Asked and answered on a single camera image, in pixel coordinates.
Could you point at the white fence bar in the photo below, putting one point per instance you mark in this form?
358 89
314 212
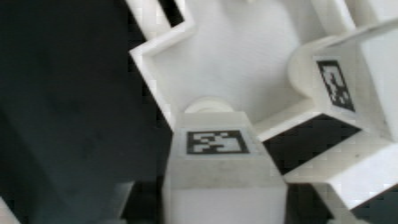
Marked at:
356 167
8 218

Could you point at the white chair seat part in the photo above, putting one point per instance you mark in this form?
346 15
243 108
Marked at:
220 47

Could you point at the white chair leg block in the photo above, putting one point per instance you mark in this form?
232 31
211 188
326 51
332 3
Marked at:
223 187

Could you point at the white chair leg with tag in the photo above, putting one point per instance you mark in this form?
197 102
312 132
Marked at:
344 74

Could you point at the white left fence bar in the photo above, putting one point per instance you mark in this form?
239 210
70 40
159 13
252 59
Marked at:
8 218

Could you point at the white front fence bar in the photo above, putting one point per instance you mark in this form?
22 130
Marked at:
356 167

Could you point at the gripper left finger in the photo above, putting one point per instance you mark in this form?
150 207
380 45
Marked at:
122 203

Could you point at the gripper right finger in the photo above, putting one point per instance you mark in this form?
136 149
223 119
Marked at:
344 216

